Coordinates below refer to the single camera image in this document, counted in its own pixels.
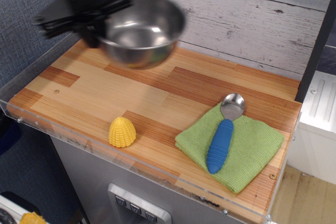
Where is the stainless steel bowl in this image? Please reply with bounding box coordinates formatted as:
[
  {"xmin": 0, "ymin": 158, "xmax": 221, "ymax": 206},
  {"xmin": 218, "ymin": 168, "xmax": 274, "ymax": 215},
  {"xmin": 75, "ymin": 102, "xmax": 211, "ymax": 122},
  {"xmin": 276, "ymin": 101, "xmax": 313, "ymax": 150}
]
[{"xmin": 98, "ymin": 0, "xmax": 186, "ymax": 70}]

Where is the dark vertical post right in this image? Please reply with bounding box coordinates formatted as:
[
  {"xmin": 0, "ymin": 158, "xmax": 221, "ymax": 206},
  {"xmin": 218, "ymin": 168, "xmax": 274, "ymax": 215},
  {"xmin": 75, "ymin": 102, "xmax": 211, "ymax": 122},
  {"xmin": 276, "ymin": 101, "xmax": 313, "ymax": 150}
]
[{"xmin": 295, "ymin": 0, "xmax": 335, "ymax": 103}]

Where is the yellow toy corn piece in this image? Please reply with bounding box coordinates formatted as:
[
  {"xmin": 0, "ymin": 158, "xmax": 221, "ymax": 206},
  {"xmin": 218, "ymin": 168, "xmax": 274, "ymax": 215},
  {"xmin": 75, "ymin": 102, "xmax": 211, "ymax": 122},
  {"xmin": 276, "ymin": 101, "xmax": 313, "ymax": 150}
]
[{"xmin": 108, "ymin": 116, "xmax": 137, "ymax": 148}]

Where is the clear acrylic table guard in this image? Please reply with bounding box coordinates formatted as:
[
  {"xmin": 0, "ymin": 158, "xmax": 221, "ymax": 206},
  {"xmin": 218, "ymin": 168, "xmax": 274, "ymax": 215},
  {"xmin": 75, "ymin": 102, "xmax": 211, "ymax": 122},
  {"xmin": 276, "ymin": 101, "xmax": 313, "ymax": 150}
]
[{"xmin": 7, "ymin": 36, "xmax": 301, "ymax": 223}]

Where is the blue handled metal spoon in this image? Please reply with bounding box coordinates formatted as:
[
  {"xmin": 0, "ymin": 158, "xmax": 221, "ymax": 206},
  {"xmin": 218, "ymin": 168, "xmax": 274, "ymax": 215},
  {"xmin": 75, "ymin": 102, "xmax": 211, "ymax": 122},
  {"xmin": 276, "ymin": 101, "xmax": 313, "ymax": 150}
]
[{"xmin": 206, "ymin": 93, "xmax": 245, "ymax": 174}]

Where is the silver cabinet with button panel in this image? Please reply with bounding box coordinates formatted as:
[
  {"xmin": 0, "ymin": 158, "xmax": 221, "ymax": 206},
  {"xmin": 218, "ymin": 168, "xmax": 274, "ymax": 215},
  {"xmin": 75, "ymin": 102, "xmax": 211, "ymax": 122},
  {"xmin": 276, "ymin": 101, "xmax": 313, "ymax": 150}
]
[{"xmin": 51, "ymin": 137, "xmax": 238, "ymax": 223}]

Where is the yellow object bottom left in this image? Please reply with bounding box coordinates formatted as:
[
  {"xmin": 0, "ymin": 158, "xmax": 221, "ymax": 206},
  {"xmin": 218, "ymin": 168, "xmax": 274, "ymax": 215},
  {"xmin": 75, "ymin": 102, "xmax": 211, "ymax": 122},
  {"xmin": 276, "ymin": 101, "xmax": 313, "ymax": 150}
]
[{"xmin": 19, "ymin": 212, "xmax": 47, "ymax": 224}]

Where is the white aluminium ledge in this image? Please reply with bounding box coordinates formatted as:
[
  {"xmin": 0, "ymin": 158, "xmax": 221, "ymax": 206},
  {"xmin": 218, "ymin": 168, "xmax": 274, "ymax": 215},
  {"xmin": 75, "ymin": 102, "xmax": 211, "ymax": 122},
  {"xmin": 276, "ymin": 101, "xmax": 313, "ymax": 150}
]
[{"xmin": 300, "ymin": 71, "xmax": 335, "ymax": 133}]

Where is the green folded cloth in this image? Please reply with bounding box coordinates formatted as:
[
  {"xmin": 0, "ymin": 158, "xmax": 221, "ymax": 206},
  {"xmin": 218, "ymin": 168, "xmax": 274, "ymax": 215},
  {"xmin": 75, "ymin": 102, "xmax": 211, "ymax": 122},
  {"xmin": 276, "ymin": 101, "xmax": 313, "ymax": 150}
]
[{"xmin": 175, "ymin": 104, "xmax": 284, "ymax": 194}]

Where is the black braided cable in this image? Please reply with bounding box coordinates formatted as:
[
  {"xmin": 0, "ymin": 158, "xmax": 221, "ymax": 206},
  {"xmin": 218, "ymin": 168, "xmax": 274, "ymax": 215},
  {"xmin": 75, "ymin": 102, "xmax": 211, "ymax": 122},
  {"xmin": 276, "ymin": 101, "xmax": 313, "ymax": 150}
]
[{"xmin": 0, "ymin": 208, "xmax": 19, "ymax": 224}]

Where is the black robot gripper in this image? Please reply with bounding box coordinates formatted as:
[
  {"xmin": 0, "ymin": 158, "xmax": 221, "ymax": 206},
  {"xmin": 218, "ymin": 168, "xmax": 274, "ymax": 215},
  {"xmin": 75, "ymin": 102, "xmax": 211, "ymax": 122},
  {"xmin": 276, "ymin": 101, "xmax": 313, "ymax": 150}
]
[{"xmin": 34, "ymin": 0, "xmax": 131, "ymax": 48}]

